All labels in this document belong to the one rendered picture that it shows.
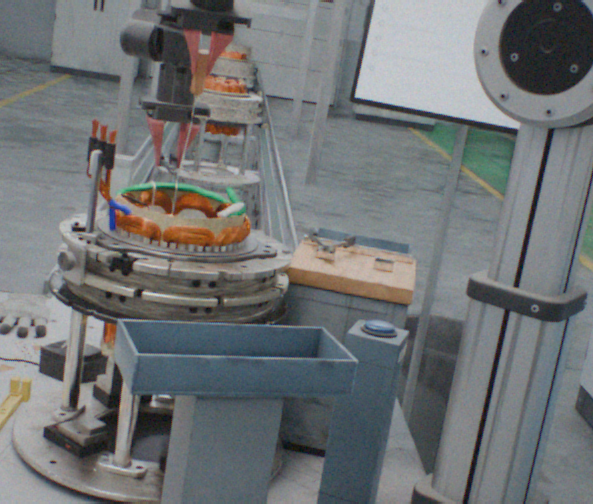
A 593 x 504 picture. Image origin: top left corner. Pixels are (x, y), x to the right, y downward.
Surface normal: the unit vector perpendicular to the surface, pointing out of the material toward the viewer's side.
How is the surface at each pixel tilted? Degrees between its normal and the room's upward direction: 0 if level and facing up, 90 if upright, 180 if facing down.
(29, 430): 0
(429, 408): 93
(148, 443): 0
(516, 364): 90
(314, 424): 90
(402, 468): 0
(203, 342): 90
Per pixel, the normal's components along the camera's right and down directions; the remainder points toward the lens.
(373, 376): -0.29, 0.18
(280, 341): 0.32, 0.28
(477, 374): -0.55, 0.11
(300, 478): 0.16, -0.96
